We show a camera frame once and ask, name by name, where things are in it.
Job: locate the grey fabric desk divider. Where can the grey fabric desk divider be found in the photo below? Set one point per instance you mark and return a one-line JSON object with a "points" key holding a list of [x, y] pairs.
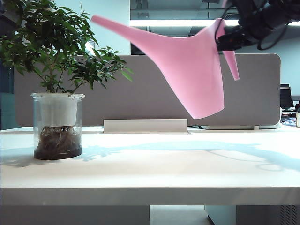
{"points": [[117, 98]]}

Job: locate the green leafy plant with roots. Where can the green leafy plant with roots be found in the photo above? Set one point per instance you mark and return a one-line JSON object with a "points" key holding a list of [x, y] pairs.
{"points": [[47, 30]]}

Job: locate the pink plastic watering can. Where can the pink plastic watering can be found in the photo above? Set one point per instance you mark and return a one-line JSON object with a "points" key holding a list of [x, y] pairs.
{"points": [[187, 70]]}

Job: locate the long ceiling light strip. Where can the long ceiling light strip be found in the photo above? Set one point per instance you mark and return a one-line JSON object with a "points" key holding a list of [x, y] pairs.
{"points": [[164, 23]]}

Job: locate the grey table support panel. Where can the grey table support panel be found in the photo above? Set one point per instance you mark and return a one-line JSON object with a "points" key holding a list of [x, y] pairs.
{"points": [[70, 215]]}

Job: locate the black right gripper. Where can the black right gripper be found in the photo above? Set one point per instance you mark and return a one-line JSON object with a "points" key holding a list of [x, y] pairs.
{"points": [[255, 23]]}

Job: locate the black computer monitor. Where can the black computer monitor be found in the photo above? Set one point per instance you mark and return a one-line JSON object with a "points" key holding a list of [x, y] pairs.
{"points": [[286, 98]]}

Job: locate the white inner plant pot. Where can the white inner plant pot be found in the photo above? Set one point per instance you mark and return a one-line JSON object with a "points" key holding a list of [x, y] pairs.
{"points": [[58, 112]]}

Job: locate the white divider foot bracket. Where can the white divider foot bracket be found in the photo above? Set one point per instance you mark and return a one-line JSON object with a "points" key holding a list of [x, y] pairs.
{"points": [[256, 128]]}

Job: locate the small beige box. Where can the small beige box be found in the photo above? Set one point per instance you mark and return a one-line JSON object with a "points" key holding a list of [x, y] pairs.
{"points": [[298, 119]]}

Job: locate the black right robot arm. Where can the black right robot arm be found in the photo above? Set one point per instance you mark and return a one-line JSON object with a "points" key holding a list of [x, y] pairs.
{"points": [[283, 10]]}

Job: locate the grey cabinet with vent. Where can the grey cabinet with vent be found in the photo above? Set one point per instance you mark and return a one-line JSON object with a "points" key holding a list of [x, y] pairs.
{"points": [[257, 215]]}

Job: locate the clear glass plant jar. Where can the clear glass plant jar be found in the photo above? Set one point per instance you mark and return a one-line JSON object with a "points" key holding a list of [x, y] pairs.
{"points": [[80, 122]]}

